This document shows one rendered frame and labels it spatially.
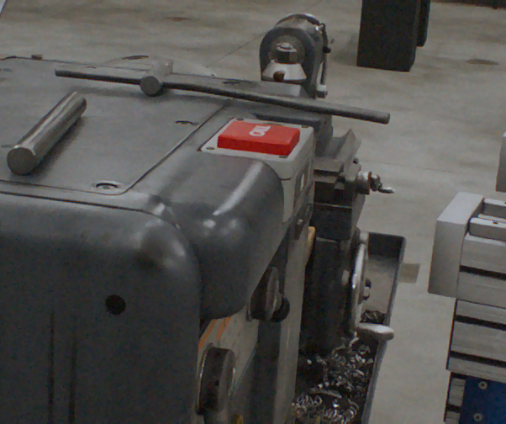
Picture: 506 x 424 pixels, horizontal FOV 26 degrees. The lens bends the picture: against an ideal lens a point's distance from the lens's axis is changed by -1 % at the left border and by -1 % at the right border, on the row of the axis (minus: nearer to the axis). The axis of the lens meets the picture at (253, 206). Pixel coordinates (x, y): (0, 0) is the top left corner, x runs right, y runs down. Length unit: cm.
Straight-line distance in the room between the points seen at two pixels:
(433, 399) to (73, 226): 273
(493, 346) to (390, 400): 207
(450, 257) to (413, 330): 261
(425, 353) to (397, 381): 25
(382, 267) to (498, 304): 155
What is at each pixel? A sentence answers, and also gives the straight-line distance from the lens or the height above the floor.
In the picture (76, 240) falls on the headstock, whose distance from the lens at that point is 72.
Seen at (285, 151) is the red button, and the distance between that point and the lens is 89.
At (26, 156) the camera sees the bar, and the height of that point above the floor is 127.
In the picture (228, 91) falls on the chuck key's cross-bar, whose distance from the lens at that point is 109.
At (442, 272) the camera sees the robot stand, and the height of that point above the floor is 106.
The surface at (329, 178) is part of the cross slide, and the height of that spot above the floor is 96.
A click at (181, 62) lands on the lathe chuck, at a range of 142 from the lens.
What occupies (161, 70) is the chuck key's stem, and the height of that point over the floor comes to 128.
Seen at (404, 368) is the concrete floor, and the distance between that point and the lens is 357.
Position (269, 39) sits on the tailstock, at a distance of 253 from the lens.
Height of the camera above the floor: 148
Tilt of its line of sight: 17 degrees down
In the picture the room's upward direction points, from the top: 4 degrees clockwise
